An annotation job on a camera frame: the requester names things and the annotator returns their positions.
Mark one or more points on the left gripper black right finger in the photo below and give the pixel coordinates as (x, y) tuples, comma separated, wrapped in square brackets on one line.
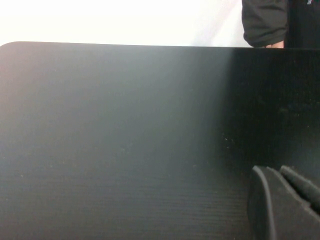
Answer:
[(302, 185)]

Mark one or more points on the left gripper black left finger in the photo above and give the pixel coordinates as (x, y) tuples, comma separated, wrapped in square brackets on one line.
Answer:
[(270, 212)]

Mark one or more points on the person's right forearm black sleeve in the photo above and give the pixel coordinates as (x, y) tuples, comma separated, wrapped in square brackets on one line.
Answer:
[(265, 22)]

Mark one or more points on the person's right hand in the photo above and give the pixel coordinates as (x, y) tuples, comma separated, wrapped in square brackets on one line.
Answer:
[(276, 45)]

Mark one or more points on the black hoodie torso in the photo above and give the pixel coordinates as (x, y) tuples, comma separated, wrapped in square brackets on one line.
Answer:
[(303, 22)]

